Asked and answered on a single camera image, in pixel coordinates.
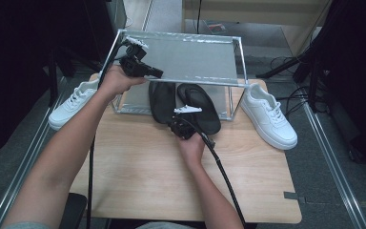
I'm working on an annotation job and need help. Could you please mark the left hand-held gripper cable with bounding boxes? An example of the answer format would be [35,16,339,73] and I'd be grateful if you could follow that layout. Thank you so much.
[86,39,128,229]

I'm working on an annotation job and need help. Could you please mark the grey tape strip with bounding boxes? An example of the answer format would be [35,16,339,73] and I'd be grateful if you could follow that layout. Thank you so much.
[283,191,307,204]

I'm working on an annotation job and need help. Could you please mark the hand-held gripper cable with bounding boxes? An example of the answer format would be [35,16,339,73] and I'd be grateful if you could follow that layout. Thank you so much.
[86,39,128,229]
[182,116,248,229]

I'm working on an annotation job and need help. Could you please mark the black slipper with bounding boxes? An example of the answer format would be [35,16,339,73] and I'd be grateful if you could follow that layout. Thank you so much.
[148,80,177,125]
[176,83,222,135]

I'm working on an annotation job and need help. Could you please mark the black curtain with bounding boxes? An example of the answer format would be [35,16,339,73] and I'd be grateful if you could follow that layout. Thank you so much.
[311,0,366,171]
[0,0,122,161]

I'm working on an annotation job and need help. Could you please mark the white sneaker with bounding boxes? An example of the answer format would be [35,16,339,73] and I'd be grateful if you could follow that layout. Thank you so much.
[240,83,298,151]
[48,78,101,132]

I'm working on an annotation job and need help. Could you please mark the red labelled flat packet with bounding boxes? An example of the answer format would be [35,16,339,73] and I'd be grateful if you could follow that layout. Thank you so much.
[204,20,228,35]

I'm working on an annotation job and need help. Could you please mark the right hand-held gripper cable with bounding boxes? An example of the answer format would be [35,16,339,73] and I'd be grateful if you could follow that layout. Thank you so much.
[182,116,248,229]

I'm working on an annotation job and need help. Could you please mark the wooden cabinet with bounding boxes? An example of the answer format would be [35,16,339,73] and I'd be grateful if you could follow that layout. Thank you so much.
[182,0,332,56]

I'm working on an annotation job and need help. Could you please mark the black floor cables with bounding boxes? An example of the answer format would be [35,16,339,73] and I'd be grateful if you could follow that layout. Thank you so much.
[268,56,318,118]

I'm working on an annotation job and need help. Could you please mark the person's grey clothing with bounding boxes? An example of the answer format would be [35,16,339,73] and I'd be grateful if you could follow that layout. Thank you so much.
[4,220,202,229]

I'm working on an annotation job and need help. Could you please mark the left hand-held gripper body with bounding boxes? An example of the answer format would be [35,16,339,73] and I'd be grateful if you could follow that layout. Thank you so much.
[118,36,149,78]

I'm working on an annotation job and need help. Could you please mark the metal floor rail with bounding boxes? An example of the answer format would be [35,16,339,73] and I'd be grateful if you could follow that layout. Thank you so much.
[300,101,366,229]
[0,75,69,229]

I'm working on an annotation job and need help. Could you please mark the person's right hand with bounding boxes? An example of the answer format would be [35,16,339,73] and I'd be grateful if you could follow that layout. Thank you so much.
[177,132,208,167]

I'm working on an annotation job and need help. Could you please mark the black stand legs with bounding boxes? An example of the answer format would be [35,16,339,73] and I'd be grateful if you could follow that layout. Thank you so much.
[255,47,320,113]

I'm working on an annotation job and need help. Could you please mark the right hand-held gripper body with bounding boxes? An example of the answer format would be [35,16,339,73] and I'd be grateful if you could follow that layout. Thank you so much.
[168,105,203,140]

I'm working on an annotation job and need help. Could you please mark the person's left hand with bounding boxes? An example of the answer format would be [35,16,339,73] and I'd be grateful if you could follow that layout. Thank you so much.
[98,65,147,103]

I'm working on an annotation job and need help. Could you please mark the metal frame shoe rack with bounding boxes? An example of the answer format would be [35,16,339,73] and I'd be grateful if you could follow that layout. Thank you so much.
[98,29,251,122]

